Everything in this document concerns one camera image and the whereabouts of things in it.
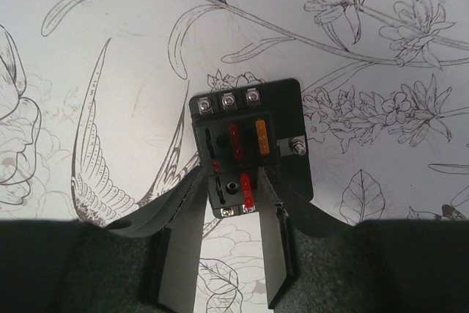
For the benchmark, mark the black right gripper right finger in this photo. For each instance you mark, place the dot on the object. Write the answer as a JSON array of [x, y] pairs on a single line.
[[284, 216]]

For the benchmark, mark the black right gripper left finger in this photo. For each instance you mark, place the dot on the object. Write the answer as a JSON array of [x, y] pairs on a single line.
[[173, 223]]

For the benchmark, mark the red blade fuse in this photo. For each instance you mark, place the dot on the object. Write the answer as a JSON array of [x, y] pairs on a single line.
[[236, 143], [246, 189]]

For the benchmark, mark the orange blade fuse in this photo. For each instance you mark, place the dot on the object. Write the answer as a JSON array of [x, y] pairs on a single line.
[[262, 137]]

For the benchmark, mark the black fuse box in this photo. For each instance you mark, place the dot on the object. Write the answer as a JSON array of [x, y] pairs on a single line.
[[279, 104]]

